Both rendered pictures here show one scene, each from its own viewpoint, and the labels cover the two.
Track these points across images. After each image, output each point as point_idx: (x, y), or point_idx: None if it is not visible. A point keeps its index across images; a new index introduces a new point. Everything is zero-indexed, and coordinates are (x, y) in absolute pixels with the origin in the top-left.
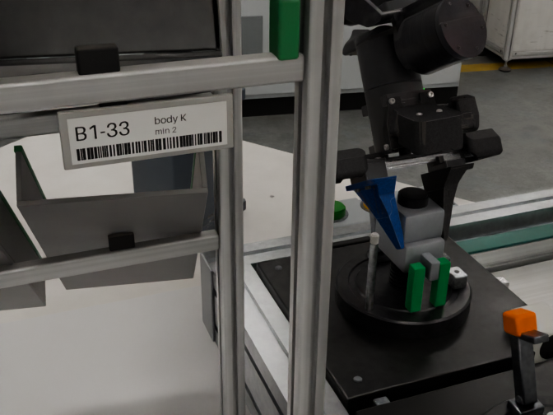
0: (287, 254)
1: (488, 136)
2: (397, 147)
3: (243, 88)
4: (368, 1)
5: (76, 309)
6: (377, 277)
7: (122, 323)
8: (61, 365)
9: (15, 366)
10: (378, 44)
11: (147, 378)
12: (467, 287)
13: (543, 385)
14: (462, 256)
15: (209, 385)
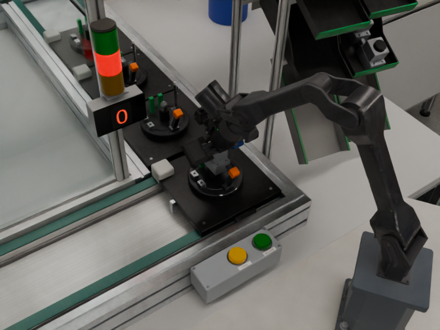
0: (272, 205)
1: (187, 140)
2: None
3: (353, 284)
4: (245, 93)
5: (366, 221)
6: (226, 175)
7: (340, 216)
8: (347, 190)
9: (364, 187)
10: None
11: (310, 191)
12: (189, 176)
13: (164, 150)
14: (190, 211)
15: None
